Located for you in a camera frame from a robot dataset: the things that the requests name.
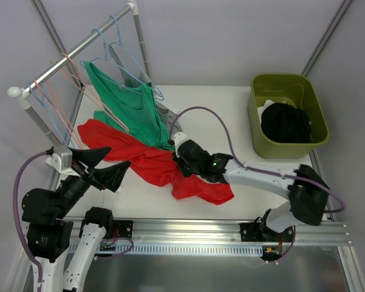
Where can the blue hanger under grey top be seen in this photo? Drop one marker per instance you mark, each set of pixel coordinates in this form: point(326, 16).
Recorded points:
point(122, 45)

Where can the silver clothes rack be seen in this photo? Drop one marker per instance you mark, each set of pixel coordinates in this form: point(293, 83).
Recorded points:
point(21, 95)

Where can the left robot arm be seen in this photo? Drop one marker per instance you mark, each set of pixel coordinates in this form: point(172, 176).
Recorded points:
point(44, 232)

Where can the olive green plastic basket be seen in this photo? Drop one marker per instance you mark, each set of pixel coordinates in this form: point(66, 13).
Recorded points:
point(293, 90)

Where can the green tank top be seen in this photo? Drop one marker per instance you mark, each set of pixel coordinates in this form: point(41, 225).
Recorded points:
point(135, 107)

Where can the white tank top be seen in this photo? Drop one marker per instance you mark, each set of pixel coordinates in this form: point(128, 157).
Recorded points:
point(261, 109)

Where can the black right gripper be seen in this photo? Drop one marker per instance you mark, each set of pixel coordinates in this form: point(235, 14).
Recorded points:
point(182, 161)

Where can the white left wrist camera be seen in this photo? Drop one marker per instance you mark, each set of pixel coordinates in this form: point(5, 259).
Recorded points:
point(61, 160)

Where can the grey tank top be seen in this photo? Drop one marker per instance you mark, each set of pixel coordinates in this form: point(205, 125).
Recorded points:
point(167, 115)

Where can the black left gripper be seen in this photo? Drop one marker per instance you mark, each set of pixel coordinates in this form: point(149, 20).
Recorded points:
point(89, 171)

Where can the light blue wire hanger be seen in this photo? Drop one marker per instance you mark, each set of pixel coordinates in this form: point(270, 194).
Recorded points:
point(59, 127)

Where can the aluminium rail with cable duct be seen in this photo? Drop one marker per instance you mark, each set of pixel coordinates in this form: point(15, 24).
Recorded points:
point(221, 238)

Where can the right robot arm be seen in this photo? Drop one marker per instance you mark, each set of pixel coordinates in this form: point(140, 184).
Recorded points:
point(305, 192)

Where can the black tank top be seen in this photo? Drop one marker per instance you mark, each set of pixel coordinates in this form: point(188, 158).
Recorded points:
point(283, 123)

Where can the red tank top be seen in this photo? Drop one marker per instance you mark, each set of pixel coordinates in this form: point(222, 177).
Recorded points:
point(153, 165)

